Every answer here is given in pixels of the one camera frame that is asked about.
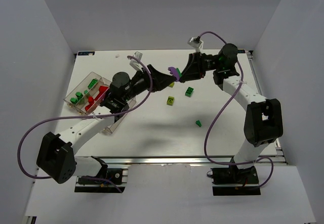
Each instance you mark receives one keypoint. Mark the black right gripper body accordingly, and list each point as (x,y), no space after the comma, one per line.
(196,65)

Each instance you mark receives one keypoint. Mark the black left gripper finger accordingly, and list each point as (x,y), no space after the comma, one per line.
(161,84)
(159,76)

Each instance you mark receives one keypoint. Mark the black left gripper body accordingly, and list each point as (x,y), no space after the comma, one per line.
(151,78)

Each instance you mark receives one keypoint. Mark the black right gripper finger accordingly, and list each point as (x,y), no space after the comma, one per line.
(192,67)
(189,77)

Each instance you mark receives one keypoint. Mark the purple plate green lego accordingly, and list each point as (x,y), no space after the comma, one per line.
(173,72)

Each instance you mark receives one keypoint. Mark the red rectangular lego brick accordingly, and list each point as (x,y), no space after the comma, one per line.
(101,91)

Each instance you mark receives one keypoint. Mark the long green lego brick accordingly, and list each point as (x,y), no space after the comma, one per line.
(92,83)

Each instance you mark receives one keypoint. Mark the small red lego brick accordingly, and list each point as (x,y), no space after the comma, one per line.
(89,106)

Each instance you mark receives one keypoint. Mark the red lego piece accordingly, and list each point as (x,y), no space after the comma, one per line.
(90,99)

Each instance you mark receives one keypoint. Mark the green lego piece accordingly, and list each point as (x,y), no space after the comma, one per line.
(74,100)

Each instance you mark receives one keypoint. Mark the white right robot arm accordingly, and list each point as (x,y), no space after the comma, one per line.
(263,119)

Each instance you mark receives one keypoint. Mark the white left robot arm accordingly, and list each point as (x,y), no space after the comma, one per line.
(57,154)

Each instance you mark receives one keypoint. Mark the green square lego brick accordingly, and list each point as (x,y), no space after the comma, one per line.
(189,92)

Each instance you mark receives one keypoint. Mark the blue label right corner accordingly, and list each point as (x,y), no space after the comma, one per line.
(241,51)

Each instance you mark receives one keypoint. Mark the blue label corner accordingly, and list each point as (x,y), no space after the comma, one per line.
(86,53)
(241,51)

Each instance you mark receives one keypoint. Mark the lime lego brick lower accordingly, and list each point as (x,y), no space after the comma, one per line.
(170,101)

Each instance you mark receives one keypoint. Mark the clear compartment organizer tray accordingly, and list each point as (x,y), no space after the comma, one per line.
(88,95)

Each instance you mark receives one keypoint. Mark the small green wedge lego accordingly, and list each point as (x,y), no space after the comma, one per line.
(198,123)

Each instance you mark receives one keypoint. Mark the blue label left corner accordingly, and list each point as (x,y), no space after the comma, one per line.
(86,53)

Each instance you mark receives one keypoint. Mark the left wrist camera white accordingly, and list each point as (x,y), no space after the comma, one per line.
(134,62)

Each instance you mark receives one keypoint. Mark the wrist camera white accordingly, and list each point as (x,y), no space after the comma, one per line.
(196,43)
(134,62)

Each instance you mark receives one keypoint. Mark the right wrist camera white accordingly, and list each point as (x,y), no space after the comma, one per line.
(196,43)

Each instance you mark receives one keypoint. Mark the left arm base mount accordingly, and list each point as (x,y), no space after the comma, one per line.
(109,180)

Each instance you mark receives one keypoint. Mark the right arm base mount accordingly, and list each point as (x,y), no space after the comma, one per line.
(231,181)

